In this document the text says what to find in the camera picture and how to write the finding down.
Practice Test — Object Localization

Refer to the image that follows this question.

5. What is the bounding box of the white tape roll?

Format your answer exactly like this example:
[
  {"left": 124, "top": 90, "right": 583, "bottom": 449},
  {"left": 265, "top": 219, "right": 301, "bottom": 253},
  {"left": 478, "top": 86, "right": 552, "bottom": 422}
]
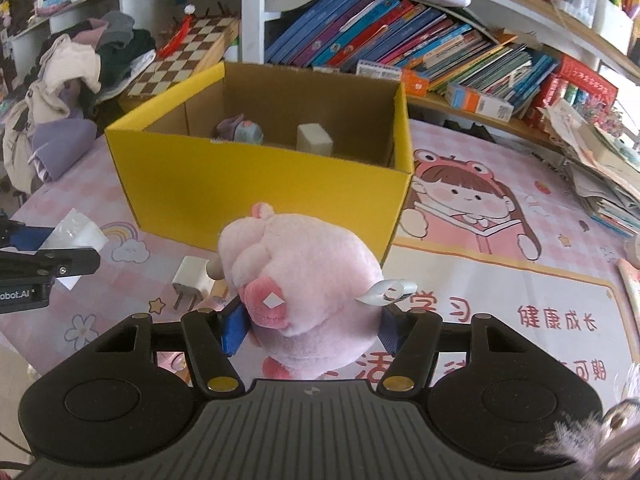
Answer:
[{"left": 40, "top": 209, "right": 107, "bottom": 290}]

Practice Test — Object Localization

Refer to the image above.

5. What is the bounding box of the white charger plug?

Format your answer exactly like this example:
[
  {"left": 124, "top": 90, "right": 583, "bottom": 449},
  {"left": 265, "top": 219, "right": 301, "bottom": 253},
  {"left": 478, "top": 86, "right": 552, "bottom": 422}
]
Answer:
[{"left": 171, "top": 256, "right": 215, "bottom": 311}]

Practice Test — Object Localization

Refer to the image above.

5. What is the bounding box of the pink plush pig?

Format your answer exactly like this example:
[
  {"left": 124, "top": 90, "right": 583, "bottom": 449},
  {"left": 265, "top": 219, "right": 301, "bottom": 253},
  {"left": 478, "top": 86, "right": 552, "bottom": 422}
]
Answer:
[{"left": 217, "top": 203, "right": 383, "bottom": 379}]

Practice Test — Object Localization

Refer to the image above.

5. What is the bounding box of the cream wooden block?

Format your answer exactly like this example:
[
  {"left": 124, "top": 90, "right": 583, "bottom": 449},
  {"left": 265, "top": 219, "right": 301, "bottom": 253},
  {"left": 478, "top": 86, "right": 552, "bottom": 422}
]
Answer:
[{"left": 296, "top": 124, "right": 333, "bottom": 156}]

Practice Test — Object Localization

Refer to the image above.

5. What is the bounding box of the grey tally counter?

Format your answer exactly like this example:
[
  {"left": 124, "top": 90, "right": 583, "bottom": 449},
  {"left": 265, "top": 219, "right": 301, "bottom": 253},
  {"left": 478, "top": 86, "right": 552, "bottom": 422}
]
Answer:
[{"left": 213, "top": 114, "right": 264, "bottom": 145}]

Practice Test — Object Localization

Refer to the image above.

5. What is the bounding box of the pile of clothes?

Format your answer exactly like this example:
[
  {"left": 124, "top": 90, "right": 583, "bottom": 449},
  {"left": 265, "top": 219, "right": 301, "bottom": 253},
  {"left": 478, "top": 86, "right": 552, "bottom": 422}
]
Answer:
[{"left": 1, "top": 11, "right": 156, "bottom": 195}]

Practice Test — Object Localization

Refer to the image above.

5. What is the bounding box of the yellow cardboard box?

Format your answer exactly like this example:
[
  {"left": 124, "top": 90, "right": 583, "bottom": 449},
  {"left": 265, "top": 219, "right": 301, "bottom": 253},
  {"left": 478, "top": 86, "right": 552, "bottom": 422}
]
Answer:
[{"left": 105, "top": 63, "right": 413, "bottom": 258}]

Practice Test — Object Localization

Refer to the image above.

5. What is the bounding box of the orange white small box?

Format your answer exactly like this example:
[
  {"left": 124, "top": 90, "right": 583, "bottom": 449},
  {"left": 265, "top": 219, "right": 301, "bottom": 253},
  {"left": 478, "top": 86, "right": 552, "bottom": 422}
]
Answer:
[{"left": 445, "top": 84, "right": 513, "bottom": 122}]

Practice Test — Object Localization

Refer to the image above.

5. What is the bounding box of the white orange medicine box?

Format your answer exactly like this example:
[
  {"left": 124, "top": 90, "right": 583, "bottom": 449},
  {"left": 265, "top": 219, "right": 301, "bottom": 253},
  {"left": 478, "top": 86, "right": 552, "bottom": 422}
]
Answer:
[{"left": 356, "top": 60, "right": 430, "bottom": 98}]

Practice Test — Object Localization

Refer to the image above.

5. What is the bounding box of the stack of papers and books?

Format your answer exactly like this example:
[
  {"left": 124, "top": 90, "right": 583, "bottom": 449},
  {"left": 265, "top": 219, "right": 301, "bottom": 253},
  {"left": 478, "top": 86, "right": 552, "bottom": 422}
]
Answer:
[{"left": 540, "top": 100, "right": 639, "bottom": 237}]

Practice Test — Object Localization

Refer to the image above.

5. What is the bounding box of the wooden chessboard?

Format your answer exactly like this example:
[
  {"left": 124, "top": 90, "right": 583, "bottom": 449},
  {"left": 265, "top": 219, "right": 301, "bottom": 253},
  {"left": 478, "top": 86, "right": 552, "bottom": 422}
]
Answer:
[{"left": 118, "top": 16, "right": 240, "bottom": 112}]

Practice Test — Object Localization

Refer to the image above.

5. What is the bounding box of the row of colourful books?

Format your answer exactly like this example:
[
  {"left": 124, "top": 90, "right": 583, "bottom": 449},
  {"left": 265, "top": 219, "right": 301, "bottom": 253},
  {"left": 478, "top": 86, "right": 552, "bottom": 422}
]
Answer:
[{"left": 264, "top": 0, "right": 559, "bottom": 120}]

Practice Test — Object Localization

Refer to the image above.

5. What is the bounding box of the red book box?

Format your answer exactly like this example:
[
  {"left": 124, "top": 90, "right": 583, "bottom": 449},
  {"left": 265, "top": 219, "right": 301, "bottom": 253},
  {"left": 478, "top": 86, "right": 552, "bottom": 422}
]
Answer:
[{"left": 524, "top": 54, "right": 618, "bottom": 129}]

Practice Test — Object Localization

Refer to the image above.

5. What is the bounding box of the white pen holder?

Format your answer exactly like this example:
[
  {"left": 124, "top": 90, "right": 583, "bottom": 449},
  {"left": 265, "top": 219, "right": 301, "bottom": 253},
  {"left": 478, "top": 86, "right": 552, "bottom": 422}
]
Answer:
[{"left": 592, "top": 0, "right": 634, "bottom": 55}]

